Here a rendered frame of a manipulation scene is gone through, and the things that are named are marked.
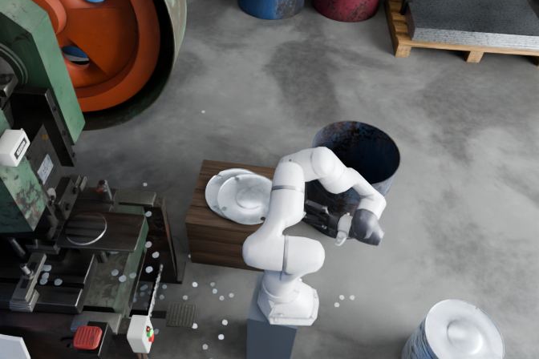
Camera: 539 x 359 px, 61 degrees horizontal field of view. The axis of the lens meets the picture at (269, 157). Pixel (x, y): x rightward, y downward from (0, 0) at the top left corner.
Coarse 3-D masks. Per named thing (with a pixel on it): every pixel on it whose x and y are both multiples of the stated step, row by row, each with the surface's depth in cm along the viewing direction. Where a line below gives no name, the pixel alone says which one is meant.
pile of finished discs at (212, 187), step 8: (232, 168) 220; (240, 168) 220; (216, 176) 217; (224, 176) 217; (232, 176) 218; (208, 184) 213; (216, 184) 214; (208, 192) 210; (216, 192) 211; (208, 200) 207; (216, 200) 208; (216, 208) 206; (224, 208) 205; (224, 216) 202
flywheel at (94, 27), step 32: (32, 0) 124; (64, 0) 127; (128, 0) 126; (160, 0) 128; (64, 32) 135; (96, 32) 134; (128, 32) 134; (160, 32) 130; (96, 64) 143; (128, 64) 141; (96, 96) 148; (128, 96) 148
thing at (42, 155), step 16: (16, 128) 120; (32, 128) 120; (32, 144) 117; (48, 144) 126; (32, 160) 118; (48, 160) 126; (48, 176) 127; (64, 176) 135; (48, 192) 125; (64, 192) 131; (64, 208) 131; (48, 224) 132
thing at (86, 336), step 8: (80, 328) 127; (88, 328) 127; (96, 328) 127; (80, 336) 125; (88, 336) 125; (96, 336) 125; (72, 344) 124; (80, 344) 124; (88, 344) 124; (96, 344) 124
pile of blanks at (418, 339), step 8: (424, 320) 178; (416, 328) 192; (424, 328) 174; (416, 336) 182; (424, 336) 173; (408, 344) 192; (416, 344) 182; (424, 344) 174; (408, 352) 190; (416, 352) 180; (424, 352) 174; (432, 352) 168
